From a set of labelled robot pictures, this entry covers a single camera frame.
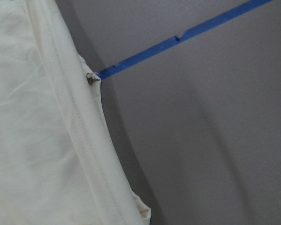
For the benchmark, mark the yellow long sleeve shirt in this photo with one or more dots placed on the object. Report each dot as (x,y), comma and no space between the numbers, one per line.
(58,165)

